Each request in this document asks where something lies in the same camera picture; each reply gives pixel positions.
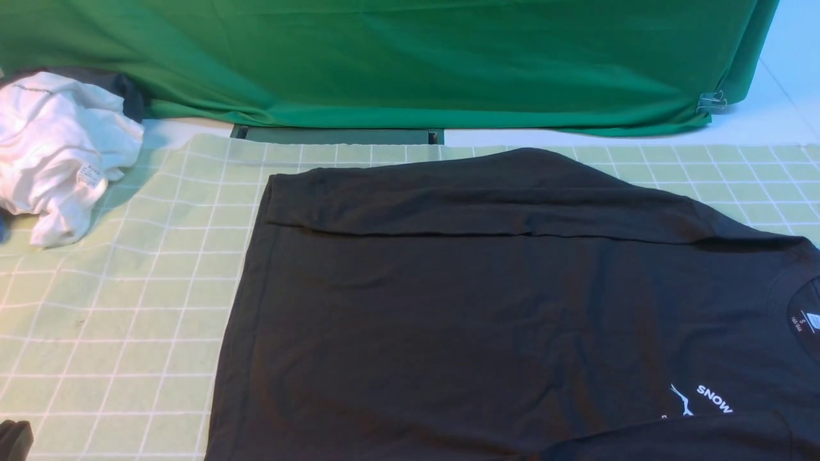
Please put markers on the dark garment behind white shirt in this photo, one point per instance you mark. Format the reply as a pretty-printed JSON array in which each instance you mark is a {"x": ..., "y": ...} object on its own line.
[{"x": 119, "y": 84}]

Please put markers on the light green checkered tablecloth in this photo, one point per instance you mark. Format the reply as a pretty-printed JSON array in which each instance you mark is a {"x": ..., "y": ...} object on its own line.
[{"x": 109, "y": 346}]

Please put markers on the green backdrop cloth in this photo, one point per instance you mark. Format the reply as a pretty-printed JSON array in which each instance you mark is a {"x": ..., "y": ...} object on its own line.
[{"x": 608, "y": 68}]

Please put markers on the crumpled white shirt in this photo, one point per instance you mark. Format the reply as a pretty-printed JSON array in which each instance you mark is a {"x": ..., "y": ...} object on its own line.
[{"x": 62, "y": 144}]

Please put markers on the dark gray long-sleeve top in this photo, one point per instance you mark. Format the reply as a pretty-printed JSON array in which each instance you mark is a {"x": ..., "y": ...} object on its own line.
[{"x": 515, "y": 306}]

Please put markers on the dark green metal bar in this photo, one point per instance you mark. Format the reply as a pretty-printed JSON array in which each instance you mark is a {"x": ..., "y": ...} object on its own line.
[{"x": 293, "y": 135}]

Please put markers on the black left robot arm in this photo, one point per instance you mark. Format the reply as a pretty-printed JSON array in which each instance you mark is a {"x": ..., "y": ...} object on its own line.
[{"x": 16, "y": 440}]

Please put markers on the silver binder clip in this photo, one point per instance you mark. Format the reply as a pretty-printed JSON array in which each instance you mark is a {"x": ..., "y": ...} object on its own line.
[{"x": 712, "y": 102}]

